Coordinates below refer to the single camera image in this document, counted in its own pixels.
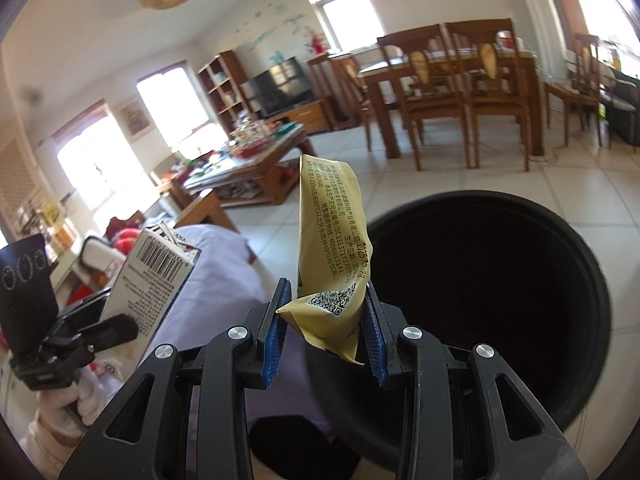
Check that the wooden bookshelf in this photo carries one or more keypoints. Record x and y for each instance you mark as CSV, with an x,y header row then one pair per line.
x,y
222,90

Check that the wide bright window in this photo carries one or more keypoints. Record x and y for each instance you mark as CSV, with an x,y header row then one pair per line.
x,y
95,160

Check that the green tray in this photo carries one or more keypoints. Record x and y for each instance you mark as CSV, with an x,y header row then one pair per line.
x,y
283,129

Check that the black round bin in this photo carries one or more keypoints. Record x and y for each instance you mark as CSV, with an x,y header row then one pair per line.
x,y
475,270

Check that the wooden dining table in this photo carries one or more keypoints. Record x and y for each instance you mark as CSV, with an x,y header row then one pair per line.
x,y
530,90

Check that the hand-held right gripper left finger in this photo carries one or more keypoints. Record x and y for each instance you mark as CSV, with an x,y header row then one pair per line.
x,y
274,340

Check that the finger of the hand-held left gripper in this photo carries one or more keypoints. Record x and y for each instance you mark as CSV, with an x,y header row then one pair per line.
x,y
85,310
112,332

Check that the small framed flower picture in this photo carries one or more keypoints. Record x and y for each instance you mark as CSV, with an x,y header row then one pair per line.
x,y
135,120

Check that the white barcode carton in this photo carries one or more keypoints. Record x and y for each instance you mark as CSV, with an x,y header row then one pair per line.
x,y
150,285

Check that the window beside red ornament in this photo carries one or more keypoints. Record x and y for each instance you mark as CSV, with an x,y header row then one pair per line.
x,y
350,15

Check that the purple floral blanket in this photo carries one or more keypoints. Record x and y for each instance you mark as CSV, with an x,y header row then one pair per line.
x,y
220,280

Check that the red wall ornament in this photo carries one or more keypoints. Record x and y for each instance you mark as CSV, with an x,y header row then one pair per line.
x,y
318,42

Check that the window beside bookshelf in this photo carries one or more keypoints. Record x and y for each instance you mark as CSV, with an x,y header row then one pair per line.
x,y
175,110

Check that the black flat television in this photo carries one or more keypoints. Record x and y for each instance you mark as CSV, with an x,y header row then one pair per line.
x,y
280,87

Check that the red cushion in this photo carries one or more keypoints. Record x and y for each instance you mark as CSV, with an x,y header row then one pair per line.
x,y
127,242

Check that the yellow printed sachet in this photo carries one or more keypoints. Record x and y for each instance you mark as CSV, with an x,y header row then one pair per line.
x,y
325,220

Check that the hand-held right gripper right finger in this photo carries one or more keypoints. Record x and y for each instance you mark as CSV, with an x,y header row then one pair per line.
x,y
374,345

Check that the wooden sofa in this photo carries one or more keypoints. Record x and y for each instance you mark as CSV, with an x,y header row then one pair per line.
x,y
205,210

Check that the red basket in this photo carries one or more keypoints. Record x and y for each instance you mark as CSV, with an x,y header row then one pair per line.
x,y
248,150

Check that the white cushion with black trim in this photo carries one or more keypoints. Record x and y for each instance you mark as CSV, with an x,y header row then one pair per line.
x,y
102,255

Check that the white lattice cabinet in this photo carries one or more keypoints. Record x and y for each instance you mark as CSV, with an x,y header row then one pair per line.
x,y
17,185

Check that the person's left hand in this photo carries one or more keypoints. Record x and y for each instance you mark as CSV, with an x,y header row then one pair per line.
x,y
92,390

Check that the wooden television stand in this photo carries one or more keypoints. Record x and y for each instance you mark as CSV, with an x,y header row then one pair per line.
x,y
305,117

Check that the dark grey seat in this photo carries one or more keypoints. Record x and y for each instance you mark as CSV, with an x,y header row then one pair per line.
x,y
625,110

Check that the wooden dining chair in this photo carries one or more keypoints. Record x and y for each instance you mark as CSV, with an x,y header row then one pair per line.
x,y
500,102
430,105
357,95
322,90
570,90

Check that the white standing air conditioner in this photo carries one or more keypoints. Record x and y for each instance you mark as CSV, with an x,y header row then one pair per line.
x,y
542,25

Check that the wooden coffee table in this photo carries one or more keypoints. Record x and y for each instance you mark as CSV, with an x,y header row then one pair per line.
x,y
260,165

